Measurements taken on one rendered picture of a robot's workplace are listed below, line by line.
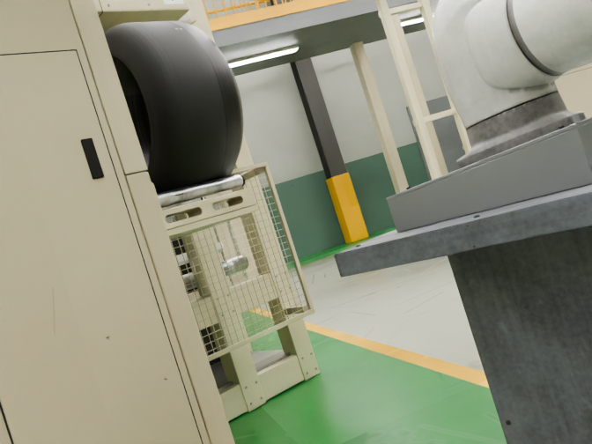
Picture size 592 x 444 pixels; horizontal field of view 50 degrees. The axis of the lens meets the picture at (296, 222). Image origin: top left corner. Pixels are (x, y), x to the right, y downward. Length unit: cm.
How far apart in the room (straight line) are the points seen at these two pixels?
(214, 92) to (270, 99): 969
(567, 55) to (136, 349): 85
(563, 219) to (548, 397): 34
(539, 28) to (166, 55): 123
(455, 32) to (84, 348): 80
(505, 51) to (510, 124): 11
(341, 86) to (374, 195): 213
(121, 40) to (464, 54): 124
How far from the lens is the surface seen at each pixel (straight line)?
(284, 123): 1158
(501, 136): 103
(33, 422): 113
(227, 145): 199
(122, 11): 251
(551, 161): 92
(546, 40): 97
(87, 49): 129
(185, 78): 192
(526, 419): 111
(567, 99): 614
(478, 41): 102
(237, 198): 206
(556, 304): 100
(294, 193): 1140
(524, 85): 102
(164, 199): 192
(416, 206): 103
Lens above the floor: 73
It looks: level
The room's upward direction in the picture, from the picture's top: 18 degrees counter-clockwise
